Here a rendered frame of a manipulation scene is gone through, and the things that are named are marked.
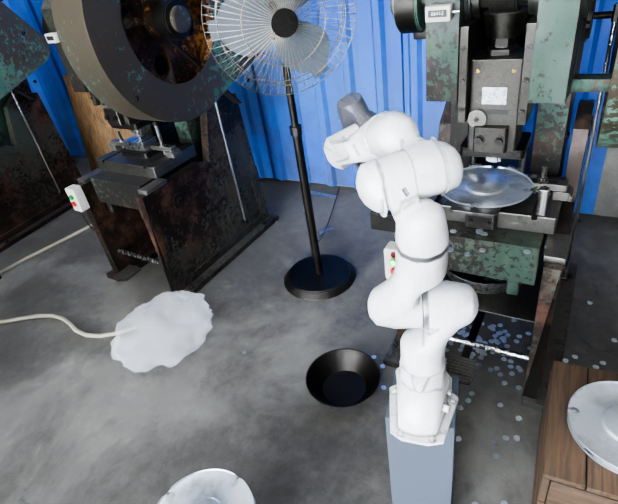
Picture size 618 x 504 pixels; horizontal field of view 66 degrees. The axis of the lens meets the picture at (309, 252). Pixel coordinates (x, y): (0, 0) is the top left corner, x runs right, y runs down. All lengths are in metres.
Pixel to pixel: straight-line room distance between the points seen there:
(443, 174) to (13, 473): 1.94
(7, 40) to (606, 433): 3.74
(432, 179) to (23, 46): 3.30
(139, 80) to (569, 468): 1.94
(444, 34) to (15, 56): 2.97
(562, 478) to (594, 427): 0.18
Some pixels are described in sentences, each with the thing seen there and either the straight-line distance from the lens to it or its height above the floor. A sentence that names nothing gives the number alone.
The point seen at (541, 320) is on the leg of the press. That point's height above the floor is 0.41.
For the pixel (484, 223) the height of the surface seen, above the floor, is 0.67.
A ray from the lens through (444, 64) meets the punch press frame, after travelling 1.58.
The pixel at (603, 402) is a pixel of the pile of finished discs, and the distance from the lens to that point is 1.61.
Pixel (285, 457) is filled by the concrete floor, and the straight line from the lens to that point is 1.89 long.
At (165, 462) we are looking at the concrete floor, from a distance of 2.02.
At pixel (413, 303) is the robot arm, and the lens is 1.10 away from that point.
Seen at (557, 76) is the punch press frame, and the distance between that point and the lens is 1.54.
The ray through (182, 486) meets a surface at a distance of 1.56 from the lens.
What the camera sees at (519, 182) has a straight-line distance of 1.72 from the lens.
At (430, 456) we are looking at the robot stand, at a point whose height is 0.31.
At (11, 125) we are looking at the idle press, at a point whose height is 0.72.
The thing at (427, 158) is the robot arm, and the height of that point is 1.15.
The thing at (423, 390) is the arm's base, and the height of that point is 0.56.
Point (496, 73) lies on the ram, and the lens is 1.60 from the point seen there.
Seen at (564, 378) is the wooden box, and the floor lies 0.35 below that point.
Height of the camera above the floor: 1.56
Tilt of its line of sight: 34 degrees down
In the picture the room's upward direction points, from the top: 10 degrees counter-clockwise
